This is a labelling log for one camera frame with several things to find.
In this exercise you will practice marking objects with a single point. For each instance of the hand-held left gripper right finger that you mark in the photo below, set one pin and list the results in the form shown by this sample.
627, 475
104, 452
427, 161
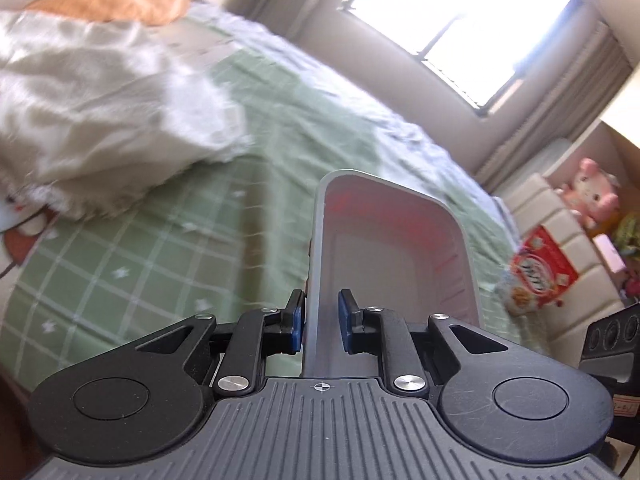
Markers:
345, 325

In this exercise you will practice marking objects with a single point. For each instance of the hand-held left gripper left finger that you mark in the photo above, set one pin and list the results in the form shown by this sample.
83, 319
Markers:
296, 330

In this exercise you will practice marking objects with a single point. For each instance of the white rectangular plastic container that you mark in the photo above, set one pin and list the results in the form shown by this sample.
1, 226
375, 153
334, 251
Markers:
390, 270

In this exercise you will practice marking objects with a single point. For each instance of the small pink box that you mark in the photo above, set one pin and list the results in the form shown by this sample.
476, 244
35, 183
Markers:
611, 252

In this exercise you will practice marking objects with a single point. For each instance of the red cereal bag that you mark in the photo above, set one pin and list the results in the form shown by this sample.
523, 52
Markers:
542, 272

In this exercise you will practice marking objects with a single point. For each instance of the pink plush toy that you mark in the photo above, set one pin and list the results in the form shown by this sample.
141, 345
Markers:
590, 192

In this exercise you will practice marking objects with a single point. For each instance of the green checked bed sheet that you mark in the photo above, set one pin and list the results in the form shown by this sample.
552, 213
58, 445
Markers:
240, 185

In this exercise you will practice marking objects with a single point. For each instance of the light cardboard box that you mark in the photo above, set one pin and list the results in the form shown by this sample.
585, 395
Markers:
620, 155

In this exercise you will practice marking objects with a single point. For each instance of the grey curtain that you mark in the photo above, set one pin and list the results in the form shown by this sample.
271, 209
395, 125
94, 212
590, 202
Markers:
565, 110

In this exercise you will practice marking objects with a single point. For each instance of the cartoon printed cloth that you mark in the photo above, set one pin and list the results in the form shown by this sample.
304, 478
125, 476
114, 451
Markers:
20, 240

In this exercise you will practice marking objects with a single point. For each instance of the white quilt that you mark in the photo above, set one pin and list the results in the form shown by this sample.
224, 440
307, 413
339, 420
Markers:
100, 110

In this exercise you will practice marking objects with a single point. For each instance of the window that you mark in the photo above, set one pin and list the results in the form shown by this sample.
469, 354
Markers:
450, 25

